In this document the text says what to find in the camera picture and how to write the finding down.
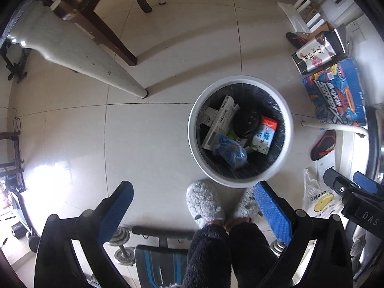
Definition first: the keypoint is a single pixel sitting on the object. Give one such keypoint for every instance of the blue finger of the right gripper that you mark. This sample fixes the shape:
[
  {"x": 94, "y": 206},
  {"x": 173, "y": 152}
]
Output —
[{"x": 368, "y": 184}]

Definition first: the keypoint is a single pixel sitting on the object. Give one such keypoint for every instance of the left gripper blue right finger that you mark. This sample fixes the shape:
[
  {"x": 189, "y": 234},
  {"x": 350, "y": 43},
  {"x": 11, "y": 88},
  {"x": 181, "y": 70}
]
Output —
[{"x": 315, "y": 253}]

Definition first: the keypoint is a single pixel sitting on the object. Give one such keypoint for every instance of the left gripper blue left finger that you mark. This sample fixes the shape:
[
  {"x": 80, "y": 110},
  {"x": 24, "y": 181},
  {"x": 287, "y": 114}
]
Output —
[{"x": 56, "y": 262}]

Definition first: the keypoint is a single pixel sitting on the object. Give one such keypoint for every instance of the milk carton red top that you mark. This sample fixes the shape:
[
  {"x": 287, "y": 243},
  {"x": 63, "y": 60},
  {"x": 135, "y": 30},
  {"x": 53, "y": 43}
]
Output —
[{"x": 263, "y": 138}]

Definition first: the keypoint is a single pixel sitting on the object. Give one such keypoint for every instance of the blue tissue packet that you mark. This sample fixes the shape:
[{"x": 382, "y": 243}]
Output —
[{"x": 230, "y": 151}]

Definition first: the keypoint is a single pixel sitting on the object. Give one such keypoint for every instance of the white medicine carton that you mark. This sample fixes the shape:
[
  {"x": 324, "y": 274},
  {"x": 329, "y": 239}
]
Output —
[{"x": 222, "y": 122}]

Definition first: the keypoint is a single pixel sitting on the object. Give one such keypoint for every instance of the white round trash bin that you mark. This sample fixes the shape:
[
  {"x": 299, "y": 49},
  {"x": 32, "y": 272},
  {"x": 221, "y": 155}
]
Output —
[{"x": 256, "y": 99}]

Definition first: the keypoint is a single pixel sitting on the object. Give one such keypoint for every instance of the white plastic bag yellow print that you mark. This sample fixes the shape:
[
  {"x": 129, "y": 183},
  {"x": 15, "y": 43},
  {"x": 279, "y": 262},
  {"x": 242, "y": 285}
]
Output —
[{"x": 319, "y": 200}]

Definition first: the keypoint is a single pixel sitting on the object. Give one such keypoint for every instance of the red black slipper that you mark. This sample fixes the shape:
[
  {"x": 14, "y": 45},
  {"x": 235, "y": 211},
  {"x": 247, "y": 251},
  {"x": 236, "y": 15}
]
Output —
[{"x": 324, "y": 146}]

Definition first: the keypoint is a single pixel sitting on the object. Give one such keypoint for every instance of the steel dumbbell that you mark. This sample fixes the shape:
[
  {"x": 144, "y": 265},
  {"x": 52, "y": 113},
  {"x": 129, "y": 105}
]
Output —
[{"x": 124, "y": 255}]

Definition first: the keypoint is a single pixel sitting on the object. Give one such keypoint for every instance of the blue superhero toy box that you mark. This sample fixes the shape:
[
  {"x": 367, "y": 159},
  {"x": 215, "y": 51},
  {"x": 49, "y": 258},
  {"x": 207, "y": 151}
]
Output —
[{"x": 336, "y": 94}]

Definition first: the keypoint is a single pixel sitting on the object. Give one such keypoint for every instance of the dark fleece trousers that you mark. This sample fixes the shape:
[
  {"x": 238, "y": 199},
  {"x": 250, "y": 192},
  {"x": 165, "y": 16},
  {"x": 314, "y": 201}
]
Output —
[{"x": 215, "y": 253}]

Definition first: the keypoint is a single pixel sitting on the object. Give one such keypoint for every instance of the grey fuzzy right slipper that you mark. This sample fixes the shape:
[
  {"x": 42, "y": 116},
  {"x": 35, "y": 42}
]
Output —
[{"x": 246, "y": 207}]

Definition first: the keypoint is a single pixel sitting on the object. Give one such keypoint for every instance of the black blue weight bench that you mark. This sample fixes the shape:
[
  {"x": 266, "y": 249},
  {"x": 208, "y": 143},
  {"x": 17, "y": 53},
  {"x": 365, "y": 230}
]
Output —
[{"x": 161, "y": 266}]

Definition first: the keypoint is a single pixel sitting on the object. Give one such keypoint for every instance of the black white snack box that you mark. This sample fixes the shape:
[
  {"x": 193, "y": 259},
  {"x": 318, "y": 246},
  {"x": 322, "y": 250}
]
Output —
[{"x": 325, "y": 47}]

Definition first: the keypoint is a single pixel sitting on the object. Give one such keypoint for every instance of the white table leg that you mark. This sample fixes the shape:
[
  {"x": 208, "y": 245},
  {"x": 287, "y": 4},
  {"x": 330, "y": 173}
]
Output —
[{"x": 63, "y": 43}]

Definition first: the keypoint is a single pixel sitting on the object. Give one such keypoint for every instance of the dark wooden chair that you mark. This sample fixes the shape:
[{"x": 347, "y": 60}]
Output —
[{"x": 90, "y": 15}]

